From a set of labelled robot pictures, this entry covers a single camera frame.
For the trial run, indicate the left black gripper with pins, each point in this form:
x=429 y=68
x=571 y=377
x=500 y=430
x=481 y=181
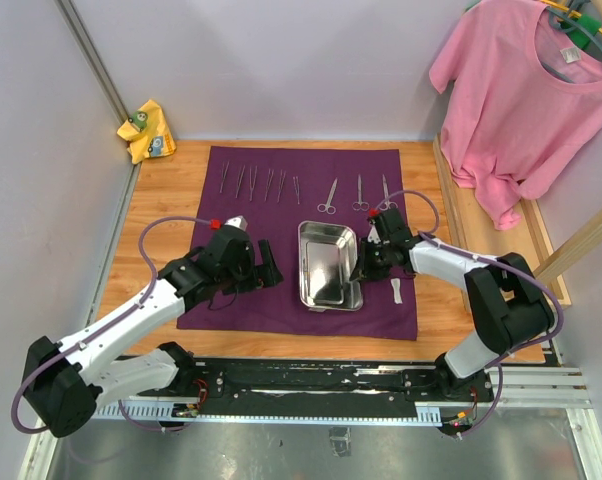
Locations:
x=266 y=274

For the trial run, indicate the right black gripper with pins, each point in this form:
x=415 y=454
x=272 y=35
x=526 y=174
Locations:
x=362 y=268

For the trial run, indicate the steel instrument tray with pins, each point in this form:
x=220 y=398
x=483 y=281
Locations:
x=332 y=252

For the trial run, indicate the white gauze pad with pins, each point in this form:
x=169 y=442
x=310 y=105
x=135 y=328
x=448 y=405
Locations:
x=396 y=288

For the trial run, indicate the steel scissors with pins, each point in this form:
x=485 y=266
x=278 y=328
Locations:
x=360 y=204
x=327 y=207
x=387 y=203

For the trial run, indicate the purple surgical wrap cloth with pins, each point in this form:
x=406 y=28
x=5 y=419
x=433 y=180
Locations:
x=279 y=309

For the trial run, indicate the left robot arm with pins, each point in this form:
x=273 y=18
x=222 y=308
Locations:
x=106 y=340

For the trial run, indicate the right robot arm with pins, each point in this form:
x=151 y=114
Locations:
x=508 y=306

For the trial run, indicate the wooden tray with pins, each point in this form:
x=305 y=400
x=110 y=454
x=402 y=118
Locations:
x=472 y=229

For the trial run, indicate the yellow paper bag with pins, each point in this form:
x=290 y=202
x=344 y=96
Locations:
x=147 y=133

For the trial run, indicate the pink t-shirt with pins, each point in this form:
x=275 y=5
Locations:
x=524 y=101

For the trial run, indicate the wooden beam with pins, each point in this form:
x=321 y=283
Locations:
x=572 y=250

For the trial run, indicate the grey clothes hanger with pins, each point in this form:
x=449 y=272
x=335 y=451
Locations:
x=590 y=49

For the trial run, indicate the yellow hoop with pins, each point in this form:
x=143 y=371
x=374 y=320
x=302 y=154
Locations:
x=562 y=18

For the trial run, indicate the green hanger clip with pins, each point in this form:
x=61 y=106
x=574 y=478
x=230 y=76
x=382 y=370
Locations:
x=586 y=24

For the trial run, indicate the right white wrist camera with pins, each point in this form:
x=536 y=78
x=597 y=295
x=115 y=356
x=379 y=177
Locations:
x=373 y=236

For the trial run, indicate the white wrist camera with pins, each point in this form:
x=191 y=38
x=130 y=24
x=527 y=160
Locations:
x=237 y=222
x=373 y=236

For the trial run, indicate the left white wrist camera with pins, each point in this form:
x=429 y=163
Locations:
x=237 y=222

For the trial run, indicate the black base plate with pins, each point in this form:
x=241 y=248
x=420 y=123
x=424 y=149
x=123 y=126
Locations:
x=315 y=389

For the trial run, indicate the aluminium rail frame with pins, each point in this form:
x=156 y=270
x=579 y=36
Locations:
x=513 y=386

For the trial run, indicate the aluminium corner post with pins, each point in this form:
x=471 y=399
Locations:
x=85 y=43

